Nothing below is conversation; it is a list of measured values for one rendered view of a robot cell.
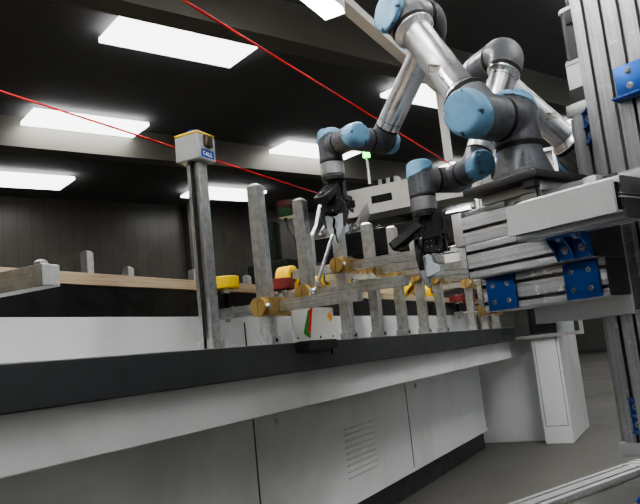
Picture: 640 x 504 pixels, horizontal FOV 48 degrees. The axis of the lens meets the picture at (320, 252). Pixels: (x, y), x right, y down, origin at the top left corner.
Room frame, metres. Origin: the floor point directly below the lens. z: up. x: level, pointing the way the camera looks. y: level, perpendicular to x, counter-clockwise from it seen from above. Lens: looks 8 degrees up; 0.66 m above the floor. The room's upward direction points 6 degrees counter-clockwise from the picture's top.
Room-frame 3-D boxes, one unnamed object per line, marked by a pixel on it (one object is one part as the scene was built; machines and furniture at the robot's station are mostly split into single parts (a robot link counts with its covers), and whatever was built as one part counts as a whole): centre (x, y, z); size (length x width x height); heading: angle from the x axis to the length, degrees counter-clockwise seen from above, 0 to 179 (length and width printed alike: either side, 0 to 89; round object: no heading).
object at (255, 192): (1.92, 0.16, 0.90); 0.03 x 0.03 x 0.48; 63
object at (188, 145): (1.69, 0.28, 1.18); 0.07 x 0.07 x 0.08; 63
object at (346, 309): (2.36, -0.07, 0.94); 0.03 x 0.03 x 0.48; 63
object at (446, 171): (2.02, -0.41, 1.12); 0.11 x 0.11 x 0.08; 21
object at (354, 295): (1.93, 0.10, 0.80); 0.43 x 0.03 x 0.04; 63
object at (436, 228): (2.00, -0.31, 0.97); 0.09 x 0.08 x 0.12; 63
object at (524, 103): (1.78, -0.53, 1.20); 0.13 x 0.12 x 0.14; 127
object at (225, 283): (2.02, 0.28, 0.85); 0.08 x 0.08 x 0.11
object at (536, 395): (4.96, -0.77, 0.95); 1.65 x 0.70 x 1.90; 63
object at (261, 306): (1.94, 0.15, 0.80); 0.13 x 0.06 x 0.05; 153
